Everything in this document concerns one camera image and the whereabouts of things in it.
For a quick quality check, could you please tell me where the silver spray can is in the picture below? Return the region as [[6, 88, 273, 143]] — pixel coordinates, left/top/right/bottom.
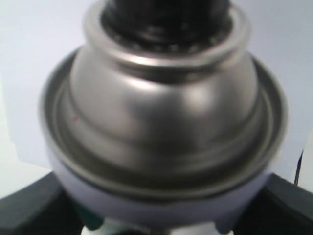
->
[[40, 0, 288, 235]]

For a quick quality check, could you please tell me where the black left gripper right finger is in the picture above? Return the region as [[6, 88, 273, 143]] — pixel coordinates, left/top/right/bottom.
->
[[233, 174, 313, 235]]

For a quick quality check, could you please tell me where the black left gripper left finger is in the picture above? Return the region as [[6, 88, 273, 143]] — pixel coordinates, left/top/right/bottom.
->
[[0, 171, 85, 235]]

